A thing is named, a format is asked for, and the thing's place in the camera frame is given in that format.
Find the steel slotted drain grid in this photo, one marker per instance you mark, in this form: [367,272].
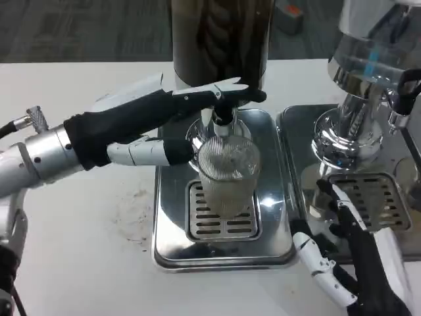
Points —
[381,200]
[210,227]

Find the drink dispenser with dark liquid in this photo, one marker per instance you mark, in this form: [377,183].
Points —
[223,39]

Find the steel drip tray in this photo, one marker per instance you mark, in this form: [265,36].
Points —
[273,197]
[296,158]

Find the black tap with steel spout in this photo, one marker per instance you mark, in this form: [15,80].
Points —
[223,115]

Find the drink dispenser with clear tank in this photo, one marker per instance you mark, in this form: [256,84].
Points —
[365,66]

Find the clear ribbed glass cup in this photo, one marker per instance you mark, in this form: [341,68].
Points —
[227,184]

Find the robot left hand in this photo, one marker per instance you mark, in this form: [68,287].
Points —
[131,115]

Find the robot left arm silver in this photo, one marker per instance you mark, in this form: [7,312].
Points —
[36,158]

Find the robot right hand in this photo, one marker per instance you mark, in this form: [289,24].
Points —
[365,256]

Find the grey box with orange label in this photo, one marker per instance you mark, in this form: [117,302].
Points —
[289,18]

